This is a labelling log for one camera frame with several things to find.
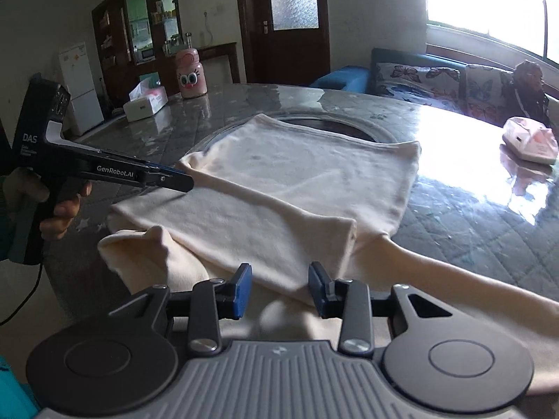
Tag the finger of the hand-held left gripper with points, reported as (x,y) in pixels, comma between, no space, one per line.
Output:
(168,178)

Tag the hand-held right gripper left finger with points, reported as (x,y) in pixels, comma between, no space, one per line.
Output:
(243,290)

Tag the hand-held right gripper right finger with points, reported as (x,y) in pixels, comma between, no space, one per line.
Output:
(317,290)

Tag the cream knit garment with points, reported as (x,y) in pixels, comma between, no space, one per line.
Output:
(305,183)

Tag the person's left hand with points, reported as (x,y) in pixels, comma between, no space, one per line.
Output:
(54,218)

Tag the white tissue box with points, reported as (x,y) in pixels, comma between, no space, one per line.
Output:
(145,100)

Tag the white refrigerator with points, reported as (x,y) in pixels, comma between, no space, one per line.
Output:
(78,87)

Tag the pink cartoon bottle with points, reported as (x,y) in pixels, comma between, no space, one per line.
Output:
(191,73)

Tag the white microwave oven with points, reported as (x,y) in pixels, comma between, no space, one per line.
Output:
(146,53)

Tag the dark wooden shelf cabinet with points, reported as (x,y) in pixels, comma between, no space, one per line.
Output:
(139,39)

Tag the blue cushion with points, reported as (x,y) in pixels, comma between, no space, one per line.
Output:
(338,78)

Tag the dark wooden door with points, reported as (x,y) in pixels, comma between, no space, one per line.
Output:
(290,22)

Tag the butterfly print sofa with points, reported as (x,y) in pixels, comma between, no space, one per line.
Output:
(436,79)

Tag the pink white tissue pack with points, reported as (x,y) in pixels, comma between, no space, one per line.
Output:
(530,140)

